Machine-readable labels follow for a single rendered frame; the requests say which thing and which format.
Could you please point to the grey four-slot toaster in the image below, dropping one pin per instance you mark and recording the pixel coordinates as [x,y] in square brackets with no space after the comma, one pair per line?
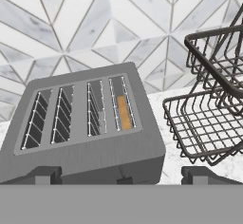
[91,158]

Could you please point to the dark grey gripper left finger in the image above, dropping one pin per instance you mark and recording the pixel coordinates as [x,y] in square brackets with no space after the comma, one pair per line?
[47,174]

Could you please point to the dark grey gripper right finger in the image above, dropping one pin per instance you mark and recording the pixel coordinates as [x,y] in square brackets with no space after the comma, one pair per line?
[196,174]

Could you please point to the brown bread slice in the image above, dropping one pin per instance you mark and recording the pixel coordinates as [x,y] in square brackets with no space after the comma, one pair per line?
[123,112]

